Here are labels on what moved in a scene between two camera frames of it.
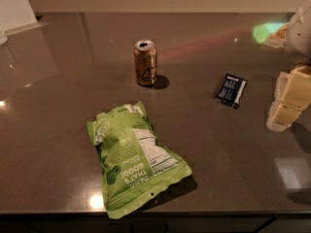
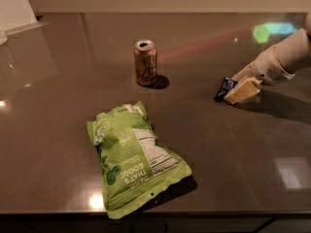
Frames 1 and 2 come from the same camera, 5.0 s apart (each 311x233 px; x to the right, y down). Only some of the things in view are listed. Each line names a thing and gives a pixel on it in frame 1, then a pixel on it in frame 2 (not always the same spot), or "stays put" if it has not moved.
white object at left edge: x=3 y=37 stays put
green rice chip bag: x=134 y=165 stays put
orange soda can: x=146 y=62 stays put
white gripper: x=300 y=36 to x=263 y=66
